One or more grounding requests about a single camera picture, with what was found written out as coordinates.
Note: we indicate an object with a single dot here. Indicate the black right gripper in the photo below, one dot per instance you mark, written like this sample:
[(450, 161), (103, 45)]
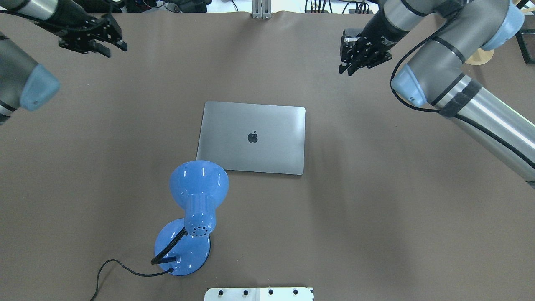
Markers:
[(383, 34)]

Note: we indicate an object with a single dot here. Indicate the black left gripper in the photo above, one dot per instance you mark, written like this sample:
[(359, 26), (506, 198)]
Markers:
[(68, 19)]

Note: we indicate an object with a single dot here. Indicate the grey laptop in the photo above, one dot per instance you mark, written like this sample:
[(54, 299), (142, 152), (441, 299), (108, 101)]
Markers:
[(253, 137)]

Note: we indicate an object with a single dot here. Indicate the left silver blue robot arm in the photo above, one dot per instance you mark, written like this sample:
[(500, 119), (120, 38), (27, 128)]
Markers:
[(27, 84)]

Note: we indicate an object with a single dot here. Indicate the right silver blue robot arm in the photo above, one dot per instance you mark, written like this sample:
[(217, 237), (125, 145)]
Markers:
[(433, 74)]

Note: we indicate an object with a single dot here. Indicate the dark tray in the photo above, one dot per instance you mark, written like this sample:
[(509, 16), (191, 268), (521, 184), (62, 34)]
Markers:
[(526, 41)]

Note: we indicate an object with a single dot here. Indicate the blue desk lamp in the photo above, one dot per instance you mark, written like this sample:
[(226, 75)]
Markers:
[(183, 246)]

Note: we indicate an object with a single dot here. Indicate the aluminium frame post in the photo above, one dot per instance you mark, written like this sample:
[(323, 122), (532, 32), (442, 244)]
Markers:
[(261, 9)]

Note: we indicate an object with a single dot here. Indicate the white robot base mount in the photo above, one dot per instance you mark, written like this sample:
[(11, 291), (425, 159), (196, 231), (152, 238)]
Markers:
[(278, 293)]

